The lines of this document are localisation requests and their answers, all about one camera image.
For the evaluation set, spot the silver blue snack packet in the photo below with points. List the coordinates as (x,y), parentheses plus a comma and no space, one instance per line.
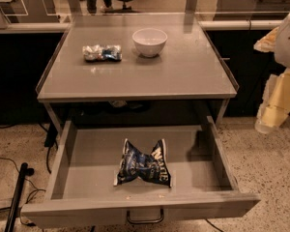
(102,52)

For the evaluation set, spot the white ceramic bowl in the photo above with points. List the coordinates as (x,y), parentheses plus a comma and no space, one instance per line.
(149,42)

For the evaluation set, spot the black pole on floor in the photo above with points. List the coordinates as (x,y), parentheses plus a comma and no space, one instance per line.
(23,173)

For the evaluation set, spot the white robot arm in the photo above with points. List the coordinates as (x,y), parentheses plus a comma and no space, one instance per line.
(282,50)

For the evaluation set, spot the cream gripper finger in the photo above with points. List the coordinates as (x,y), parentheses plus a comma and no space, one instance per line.
(275,107)
(267,43)

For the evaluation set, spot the blue chip bag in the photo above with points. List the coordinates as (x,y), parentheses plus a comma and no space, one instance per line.
(151,168)

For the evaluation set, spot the grey open drawer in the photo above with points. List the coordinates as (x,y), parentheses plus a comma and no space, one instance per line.
(81,188)

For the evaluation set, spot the metal drawer handle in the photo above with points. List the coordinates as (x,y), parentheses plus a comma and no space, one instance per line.
(145,216)

